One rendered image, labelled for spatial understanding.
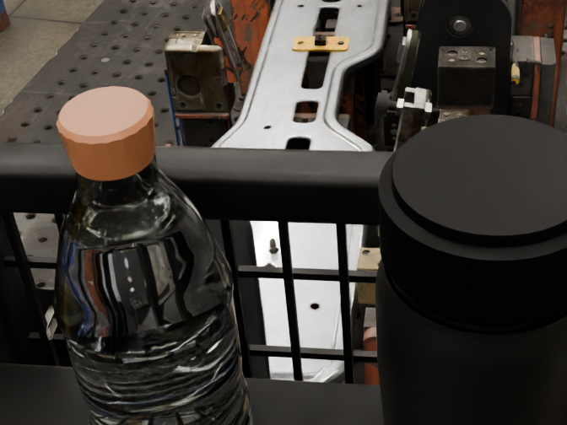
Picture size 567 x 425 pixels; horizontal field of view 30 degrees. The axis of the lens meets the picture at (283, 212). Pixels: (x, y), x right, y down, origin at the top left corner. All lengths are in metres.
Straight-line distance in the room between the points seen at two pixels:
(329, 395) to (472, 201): 0.20
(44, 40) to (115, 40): 1.56
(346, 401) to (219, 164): 0.13
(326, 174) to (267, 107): 1.04
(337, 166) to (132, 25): 1.95
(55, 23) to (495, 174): 3.66
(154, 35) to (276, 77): 0.80
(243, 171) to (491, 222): 0.15
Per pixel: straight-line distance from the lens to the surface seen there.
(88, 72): 2.21
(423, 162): 0.33
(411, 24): 1.72
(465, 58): 1.33
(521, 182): 0.33
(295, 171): 0.43
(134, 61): 2.23
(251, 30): 1.96
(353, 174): 0.43
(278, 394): 0.50
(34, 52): 3.80
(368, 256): 1.12
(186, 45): 1.55
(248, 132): 1.43
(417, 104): 1.07
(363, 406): 0.50
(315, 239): 1.24
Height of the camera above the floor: 1.81
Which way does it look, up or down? 39 degrees down
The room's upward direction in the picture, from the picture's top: 6 degrees counter-clockwise
